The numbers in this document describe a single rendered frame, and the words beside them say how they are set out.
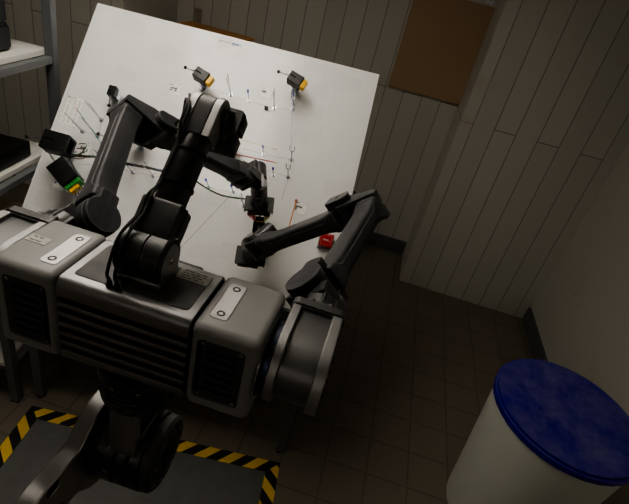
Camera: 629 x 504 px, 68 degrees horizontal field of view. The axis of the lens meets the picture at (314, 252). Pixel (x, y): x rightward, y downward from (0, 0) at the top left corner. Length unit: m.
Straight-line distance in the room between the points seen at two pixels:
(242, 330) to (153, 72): 1.58
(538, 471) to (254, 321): 1.55
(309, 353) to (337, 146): 1.34
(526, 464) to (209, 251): 1.41
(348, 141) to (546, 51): 1.71
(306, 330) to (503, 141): 2.81
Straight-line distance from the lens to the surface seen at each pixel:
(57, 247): 0.78
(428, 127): 3.78
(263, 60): 2.07
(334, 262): 0.91
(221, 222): 1.81
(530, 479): 2.08
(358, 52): 3.73
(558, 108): 3.39
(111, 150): 1.12
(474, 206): 3.52
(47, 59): 2.14
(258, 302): 0.69
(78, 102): 2.12
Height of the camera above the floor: 1.95
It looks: 31 degrees down
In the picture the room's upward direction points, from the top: 15 degrees clockwise
